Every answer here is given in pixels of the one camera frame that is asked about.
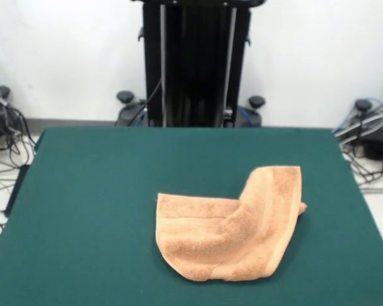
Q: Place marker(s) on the tan terry towel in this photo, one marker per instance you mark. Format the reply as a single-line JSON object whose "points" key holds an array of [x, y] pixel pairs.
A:
{"points": [[226, 236]]}

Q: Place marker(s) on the dark green table cloth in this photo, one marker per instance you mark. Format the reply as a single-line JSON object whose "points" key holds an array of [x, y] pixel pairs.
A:
{"points": [[83, 191]]}

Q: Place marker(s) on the grey floor stand base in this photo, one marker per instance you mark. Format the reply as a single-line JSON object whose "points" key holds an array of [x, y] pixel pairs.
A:
{"points": [[374, 141]]}

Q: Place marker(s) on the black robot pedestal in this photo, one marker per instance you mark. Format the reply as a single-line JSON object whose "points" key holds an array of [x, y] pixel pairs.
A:
{"points": [[194, 63]]}

